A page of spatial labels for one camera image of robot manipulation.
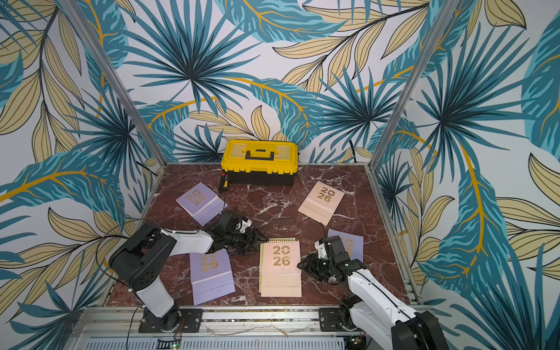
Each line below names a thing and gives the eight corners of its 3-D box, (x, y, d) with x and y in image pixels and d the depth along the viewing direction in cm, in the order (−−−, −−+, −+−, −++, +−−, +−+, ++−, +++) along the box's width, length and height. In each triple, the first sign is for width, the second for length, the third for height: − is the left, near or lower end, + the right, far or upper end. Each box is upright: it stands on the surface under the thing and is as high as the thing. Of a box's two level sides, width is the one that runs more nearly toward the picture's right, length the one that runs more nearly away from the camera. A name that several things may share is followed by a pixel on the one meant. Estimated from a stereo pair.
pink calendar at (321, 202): (297, 210, 104) (297, 208, 102) (317, 182, 115) (317, 180, 113) (326, 226, 99) (326, 224, 97) (344, 195, 110) (345, 193, 108)
